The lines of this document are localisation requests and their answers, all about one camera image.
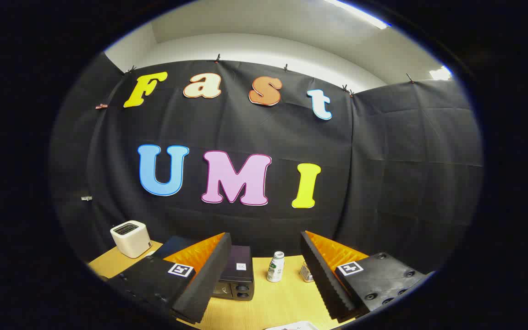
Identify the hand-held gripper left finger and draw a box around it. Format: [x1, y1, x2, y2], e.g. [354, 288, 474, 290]
[107, 232, 232, 325]

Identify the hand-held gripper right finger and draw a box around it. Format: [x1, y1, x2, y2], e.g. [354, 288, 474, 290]
[300, 231, 429, 323]

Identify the black toaster oven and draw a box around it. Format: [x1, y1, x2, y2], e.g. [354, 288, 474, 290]
[152, 235, 254, 302]

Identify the white square dish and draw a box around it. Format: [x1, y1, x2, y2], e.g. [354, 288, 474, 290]
[264, 321, 320, 330]

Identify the white bread toaster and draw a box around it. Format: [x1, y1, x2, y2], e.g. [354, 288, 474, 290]
[110, 220, 152, 259]

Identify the white green-label bottle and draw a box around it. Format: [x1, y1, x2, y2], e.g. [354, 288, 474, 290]
[266, 251, 286, 283]

